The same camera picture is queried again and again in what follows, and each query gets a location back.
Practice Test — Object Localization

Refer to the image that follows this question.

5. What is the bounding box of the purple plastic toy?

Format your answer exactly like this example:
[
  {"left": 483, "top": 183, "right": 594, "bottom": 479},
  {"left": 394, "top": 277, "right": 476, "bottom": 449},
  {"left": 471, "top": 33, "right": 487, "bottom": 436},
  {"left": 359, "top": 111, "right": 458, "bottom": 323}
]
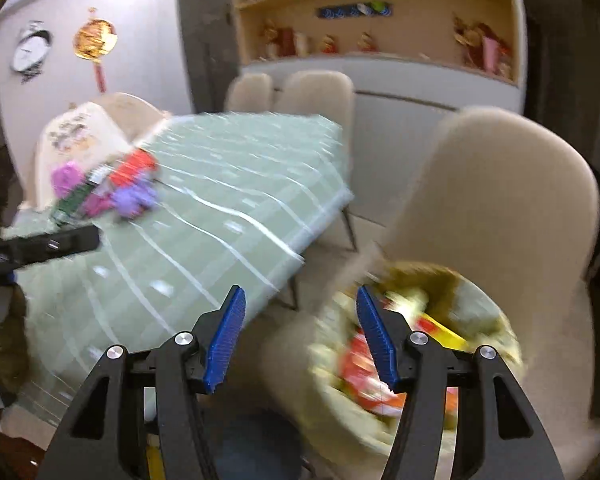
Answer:
[{"left": 111, "top": 182, "right": 158, "bottom": 219}]

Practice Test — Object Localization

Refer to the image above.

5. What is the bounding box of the green snack packet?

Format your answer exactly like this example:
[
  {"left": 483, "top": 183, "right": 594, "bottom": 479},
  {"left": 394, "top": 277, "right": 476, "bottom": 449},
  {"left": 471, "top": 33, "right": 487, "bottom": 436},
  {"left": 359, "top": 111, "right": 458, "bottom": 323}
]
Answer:
[{"left": 50, "top": 180, "right": 106, "bottom": 226}]

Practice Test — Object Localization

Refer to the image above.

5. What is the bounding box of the green checked tablecloth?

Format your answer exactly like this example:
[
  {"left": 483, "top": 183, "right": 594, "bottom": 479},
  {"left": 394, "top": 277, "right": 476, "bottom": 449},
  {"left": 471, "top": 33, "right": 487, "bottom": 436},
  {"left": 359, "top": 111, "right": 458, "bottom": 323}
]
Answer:
[{"left": 2, "top": 110, "right": 357, "bottom": 411}]

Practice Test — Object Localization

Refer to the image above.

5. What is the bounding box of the person's jeans leg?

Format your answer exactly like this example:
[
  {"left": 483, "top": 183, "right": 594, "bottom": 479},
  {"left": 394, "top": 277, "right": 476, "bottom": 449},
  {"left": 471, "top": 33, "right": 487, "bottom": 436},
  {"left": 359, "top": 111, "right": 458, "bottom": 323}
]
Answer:
[{"left": 220, "top": 410, "right": 306, "bottom": 480}]

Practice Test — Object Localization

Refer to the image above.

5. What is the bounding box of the yellow plastic object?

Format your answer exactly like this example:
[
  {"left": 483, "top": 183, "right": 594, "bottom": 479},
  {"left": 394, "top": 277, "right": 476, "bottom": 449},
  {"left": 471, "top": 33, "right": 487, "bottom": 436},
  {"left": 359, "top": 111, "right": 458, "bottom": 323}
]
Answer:
[{"left": 145, "top": 435, "right": 168, "bottom": 480}]

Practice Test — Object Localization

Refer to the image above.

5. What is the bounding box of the dark glass cabinet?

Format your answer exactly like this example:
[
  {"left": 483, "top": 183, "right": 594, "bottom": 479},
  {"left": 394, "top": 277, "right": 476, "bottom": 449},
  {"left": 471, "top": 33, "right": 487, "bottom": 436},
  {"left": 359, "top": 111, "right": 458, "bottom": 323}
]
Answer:
[{"left": 177, "top": 0, "right": 241, "bottom": 111}]

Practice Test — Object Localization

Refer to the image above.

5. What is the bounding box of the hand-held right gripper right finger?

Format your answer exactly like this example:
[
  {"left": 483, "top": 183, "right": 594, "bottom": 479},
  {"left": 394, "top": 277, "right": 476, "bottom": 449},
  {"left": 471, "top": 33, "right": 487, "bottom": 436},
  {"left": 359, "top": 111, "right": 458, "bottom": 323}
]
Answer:
[{"left": 355, "top": 286, "right": 566, "bottom": 480}]

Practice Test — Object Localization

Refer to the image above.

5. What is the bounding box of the wooden wall shelf unit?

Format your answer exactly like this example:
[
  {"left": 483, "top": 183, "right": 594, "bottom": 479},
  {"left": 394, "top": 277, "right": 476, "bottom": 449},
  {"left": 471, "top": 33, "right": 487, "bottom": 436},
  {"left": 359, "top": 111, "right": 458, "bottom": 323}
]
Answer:
[{"left": 230, "top": 0, "right": 526, "bottom": 86}]

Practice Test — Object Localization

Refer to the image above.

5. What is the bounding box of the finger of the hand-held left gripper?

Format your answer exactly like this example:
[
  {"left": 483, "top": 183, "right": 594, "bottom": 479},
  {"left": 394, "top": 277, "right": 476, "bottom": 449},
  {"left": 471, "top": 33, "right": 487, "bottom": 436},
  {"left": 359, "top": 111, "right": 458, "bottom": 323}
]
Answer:
[{"left": 15, "top": 224, "right": 103, "bottom": 272}]

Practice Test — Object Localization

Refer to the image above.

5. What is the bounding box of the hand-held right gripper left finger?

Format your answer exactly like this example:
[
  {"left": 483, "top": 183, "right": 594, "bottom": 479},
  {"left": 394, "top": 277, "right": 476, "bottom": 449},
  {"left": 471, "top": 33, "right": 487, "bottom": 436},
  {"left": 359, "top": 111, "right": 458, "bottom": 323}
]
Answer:
[{"left": 37, "top": 285, "right": 247, "bottom": 480}]

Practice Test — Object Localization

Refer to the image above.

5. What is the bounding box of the white sideboard cabinet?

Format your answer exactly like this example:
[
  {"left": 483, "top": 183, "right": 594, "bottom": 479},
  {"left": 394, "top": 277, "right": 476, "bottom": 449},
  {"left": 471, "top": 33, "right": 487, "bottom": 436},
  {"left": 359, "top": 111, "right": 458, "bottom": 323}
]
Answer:
[{"left": 237, "top": 55, "right": 525, "bottom": 221}]

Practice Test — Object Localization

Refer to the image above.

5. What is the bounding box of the black power strip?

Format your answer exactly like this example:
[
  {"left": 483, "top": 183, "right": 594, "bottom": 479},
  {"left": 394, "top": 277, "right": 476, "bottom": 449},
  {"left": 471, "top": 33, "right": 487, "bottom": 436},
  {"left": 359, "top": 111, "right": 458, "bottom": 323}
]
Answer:
[{"left": 317, "top": 1, "right": 395, "bottom": 18}]

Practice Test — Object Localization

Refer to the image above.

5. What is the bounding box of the beige dining chair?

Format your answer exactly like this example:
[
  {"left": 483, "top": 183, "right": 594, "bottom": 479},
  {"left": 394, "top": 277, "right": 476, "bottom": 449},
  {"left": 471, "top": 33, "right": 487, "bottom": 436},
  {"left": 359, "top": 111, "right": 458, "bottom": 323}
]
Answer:
[
  {"left": 272, "top": 70, "right": 356, "bottom": 133},
  {"left": 225, "top": 72, "right": 274, "bottom": 113},
  {"left": 270, "top": 106, "right": 600, "bottom": 480}
]

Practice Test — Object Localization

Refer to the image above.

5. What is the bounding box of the doll figurine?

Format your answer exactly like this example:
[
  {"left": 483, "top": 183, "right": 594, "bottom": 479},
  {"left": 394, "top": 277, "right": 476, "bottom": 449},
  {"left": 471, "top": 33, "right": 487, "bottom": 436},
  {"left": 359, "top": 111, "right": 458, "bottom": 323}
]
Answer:
[{"left": 260, "top": 17, "right": 281, "bottom": 58}]

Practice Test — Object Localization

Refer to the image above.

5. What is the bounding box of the red paper cup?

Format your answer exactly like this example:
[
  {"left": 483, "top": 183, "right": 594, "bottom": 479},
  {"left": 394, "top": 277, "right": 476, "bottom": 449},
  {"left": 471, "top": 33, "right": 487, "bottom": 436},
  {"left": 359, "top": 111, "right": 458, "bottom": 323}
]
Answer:
[{"left": 107, "top": 149, "right": 159, "bottom": 191}]

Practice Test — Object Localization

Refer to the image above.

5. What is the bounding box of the orange snack packet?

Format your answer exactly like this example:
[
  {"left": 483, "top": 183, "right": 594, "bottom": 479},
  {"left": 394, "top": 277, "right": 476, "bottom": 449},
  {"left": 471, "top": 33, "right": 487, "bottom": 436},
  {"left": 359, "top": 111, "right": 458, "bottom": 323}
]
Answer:
[{"left": 340, "top": 335, "right": 407, "bottom": 417}]

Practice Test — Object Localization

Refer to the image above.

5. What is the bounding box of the panda wall clock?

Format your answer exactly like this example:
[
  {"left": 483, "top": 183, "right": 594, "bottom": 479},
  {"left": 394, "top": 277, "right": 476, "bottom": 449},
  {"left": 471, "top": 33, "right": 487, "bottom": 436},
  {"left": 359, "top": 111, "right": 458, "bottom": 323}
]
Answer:
[{"left": 11, "top": 20, "right": 52, "bottom": 83}]

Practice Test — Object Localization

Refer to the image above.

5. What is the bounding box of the pink snack wrapper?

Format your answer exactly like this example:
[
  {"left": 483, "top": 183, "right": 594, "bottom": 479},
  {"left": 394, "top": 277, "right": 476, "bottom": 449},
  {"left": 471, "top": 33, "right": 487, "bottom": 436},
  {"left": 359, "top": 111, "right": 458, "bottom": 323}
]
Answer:
[{"left": 82, "top": 192, "right": 113, "bottom": 218}]

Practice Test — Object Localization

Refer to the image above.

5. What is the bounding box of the red gold hanging ornament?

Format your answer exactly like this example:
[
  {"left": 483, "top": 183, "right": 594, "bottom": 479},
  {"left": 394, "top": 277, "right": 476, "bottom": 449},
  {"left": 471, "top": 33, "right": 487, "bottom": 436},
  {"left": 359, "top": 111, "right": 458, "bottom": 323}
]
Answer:
[{"left": 74, "top": 7, "right": 118, "bottom": 93}]

